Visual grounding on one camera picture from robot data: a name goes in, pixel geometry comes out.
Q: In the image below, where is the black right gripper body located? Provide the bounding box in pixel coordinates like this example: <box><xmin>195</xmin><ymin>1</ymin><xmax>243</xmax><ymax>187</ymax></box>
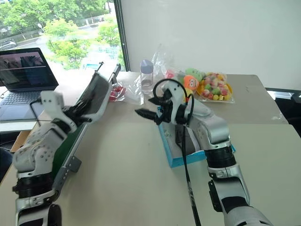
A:
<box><xmin>154</xmin><ymin>90</ymin><xmax>175</xmax><ymax>125</ymax></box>

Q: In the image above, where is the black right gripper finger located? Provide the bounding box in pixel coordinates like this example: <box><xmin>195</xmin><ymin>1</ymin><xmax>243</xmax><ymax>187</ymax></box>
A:
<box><xmin>134</xmin><ymin>108</ymin><xmax>158</xmax><ymax>121</ymax></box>
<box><xmin>148</xmin><ymin>95</ymin><xmax>166</xmax><ymax>106</ymax></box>

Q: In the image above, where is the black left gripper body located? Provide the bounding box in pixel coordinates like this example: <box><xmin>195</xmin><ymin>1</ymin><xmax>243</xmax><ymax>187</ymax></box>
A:
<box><xmin>61</xmin><ymin>105</ymin><xmax>82</xmax><ymax>126</ymax></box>

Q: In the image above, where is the black and white shoe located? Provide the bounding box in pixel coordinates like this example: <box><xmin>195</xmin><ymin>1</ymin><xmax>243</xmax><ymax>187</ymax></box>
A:
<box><xmin>75</xmin><ymin>70</ymin><xmax>114</xmax><ymax>123</ymax></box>
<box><xmin>174</xmin><ymin>124</ymin><xmax>206</xmax><ymax>154</ymax></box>

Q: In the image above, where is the blue shoebox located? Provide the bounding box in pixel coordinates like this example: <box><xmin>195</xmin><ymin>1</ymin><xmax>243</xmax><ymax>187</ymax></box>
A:
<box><xmin>158</xmin><ymin>121</ymin><xmax>237</xmax><ymax>169</ymax></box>

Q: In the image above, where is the clear bottle with blue-grey cap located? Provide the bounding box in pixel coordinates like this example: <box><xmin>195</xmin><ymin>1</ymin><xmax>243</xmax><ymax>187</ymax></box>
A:
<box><xmin>140</xmin><ymin>59</ymin><xmax>155</xmax><ymax>95</ymax></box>

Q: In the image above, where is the crumpled clear plastic bag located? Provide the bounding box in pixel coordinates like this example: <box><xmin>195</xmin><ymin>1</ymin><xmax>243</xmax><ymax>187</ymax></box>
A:
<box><xmin>109</xmin><ymin>76</ymin><xmax>145</xmax><ymax>106</ymax></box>

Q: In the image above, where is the red item in plastic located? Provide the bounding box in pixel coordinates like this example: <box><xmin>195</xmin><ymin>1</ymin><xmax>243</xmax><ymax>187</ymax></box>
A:
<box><xmin>109</xmin><ymin>85</ymin><xmax>127</xmax><ymax>101</ymax></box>

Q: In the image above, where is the orange plush toy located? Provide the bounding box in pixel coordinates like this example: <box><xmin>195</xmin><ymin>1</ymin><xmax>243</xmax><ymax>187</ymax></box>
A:
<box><xmin>182</xmin><ymin>75</ymin><xmax>200</xmax><ymax>90</ymax></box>

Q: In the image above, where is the tall clear plastic bag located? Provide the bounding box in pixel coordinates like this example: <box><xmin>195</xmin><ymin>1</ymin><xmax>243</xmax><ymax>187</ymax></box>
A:
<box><xmin>150</xmin><ymin>43</ymin><xmax>189</xmax><ymax>82</ymax></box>

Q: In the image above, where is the green plush toy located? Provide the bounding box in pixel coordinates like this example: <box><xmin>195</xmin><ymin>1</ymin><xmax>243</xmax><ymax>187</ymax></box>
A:
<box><xmin>185</xmin><ymin>67</ymin><xmax>206</xmax><ymax>82</ymax></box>

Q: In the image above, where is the bag of colourful candy balls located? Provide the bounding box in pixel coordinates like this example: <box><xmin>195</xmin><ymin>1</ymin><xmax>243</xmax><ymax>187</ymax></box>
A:
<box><xmin>196</xmin><ymin>72</ymin><xmax>236</xmax><ymax>104</ymax></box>

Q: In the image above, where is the white side desk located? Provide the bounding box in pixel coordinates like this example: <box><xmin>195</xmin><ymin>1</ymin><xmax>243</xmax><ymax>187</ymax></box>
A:
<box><xmin>0</xmin><ymin>86</ymin><xmax>61</xmax><ymax>133</ymax></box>

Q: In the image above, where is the dark grey laptop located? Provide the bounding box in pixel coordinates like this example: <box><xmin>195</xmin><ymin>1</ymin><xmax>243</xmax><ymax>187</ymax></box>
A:
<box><xmin>0</xmin><ymin>48</ymin><xmax>59</xmax><ymax>122</ymax></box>

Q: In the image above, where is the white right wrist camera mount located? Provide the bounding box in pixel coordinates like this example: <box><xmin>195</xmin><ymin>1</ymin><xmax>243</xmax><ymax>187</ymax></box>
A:
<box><xmin>164</xmin><ymin>81</ymin><xmax>187</xmax><ymax>125</ymax></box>

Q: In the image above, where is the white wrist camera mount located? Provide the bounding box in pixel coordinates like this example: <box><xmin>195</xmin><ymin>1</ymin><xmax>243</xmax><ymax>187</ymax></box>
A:
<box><xmin>164</xmin><ymin>81</ymin><xmax>187</xmax><ymax>125</ymax></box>
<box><xmin>39</xmin><ymin>90</ymin><xmax>78</xmax><ymax>133</ymax></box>

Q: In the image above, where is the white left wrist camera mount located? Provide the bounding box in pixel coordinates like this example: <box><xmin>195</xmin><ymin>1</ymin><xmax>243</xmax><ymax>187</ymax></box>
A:
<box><xmin>39</xmin><ymin>90</ymin><xmax>78</xmax><ymax>133</ymax></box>

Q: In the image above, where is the green conveyor belt silver frame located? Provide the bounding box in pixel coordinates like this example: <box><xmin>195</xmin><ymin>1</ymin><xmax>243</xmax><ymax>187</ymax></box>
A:
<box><xmin>49</xmin><ymin>61</ymin><xmax>122</xmax><ymax>203</ymax></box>

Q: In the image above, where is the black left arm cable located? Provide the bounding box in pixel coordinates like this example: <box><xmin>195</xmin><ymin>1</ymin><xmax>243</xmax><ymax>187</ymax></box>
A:
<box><xmin>29</xmin><ymin>99</ymin><xmax>43</xmax><ymax>128</ymax></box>

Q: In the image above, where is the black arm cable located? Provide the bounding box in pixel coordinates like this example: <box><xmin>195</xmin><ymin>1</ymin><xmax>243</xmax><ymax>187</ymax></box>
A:
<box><xmin>152</xmin><ymin>78</ymin><xmax>202</xmax><ymax>226</ymax></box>
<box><xmin>29</xmin><ymin>99</ymin><xmax>43</xmax><ymax>128</ymax></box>

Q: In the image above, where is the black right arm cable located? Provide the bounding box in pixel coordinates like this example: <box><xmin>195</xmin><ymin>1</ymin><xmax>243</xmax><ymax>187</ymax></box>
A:
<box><xmin>152</xmin><ymin>78</ymin><xmax>202</xmax><ymax>226</ymax></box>

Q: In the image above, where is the black window frame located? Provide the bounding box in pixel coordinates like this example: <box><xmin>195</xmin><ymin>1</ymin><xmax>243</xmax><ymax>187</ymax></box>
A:
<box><xmin>116</xmin><ymin>0</ymin><xmax>132</xmax><ymax>72</ymax></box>

